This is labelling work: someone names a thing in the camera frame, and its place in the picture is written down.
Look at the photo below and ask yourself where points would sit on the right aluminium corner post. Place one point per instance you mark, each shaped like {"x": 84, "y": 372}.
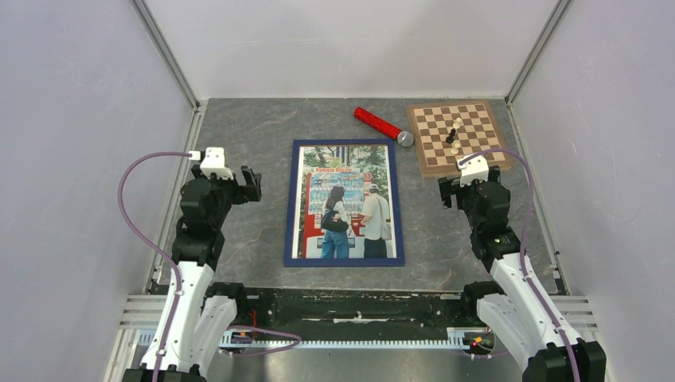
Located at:
{"x": 555, "y": 17}

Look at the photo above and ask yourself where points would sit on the left aluminium corner post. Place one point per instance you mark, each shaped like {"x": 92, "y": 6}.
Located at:
{"x": 158, "y": 38}

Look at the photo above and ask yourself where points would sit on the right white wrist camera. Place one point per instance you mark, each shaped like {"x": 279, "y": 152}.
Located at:
{"x": 474, "y": 169}

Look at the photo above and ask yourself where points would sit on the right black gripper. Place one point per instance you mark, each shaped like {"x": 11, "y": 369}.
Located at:
{"x": 449, "y": 188}

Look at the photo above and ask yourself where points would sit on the wooden chessboard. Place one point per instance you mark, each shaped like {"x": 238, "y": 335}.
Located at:
{"x": 431, "y": 123}

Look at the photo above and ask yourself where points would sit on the red cylindrical object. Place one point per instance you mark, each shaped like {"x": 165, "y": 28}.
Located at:
{"x": 403, "y": 138}

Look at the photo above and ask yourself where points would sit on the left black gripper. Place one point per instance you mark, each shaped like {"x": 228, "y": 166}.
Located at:
{"x": 244, "y": 193}

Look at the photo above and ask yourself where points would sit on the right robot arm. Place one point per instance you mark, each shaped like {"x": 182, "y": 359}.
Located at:
{"x": 514, "y": 303}

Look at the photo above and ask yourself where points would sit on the aluminium corner post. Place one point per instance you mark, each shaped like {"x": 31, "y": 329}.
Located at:
{"x": 555, "y": 17}
{"x": 158, "y": 38}

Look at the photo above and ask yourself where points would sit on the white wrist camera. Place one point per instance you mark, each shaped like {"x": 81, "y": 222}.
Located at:
{"x": 211, "y": 161}
{"x": 474, "y": 169}

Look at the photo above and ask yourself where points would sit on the aluminium rail frame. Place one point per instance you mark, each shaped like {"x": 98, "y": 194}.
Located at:
{"x": 142, "y": 311}

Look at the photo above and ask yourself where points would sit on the wooden picture frame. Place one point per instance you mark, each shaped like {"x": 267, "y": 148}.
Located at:
{"x": 290, "y": 211}

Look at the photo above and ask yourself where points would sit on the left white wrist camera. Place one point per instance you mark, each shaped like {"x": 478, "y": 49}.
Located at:
{"x": 211, "y": 161}

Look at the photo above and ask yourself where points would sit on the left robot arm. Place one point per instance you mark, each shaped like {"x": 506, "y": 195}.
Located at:
{"x": 197, "y": 310}

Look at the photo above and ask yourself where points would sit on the black chess piece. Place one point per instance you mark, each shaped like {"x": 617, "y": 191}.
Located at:
{"x": 451, "y": 137}

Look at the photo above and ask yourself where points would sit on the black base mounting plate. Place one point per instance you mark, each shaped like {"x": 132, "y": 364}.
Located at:
{"x": 348, "y": 315}

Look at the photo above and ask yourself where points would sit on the colourful photo poster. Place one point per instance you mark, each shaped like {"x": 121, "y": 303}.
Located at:
{"x": 348, "y": 200}

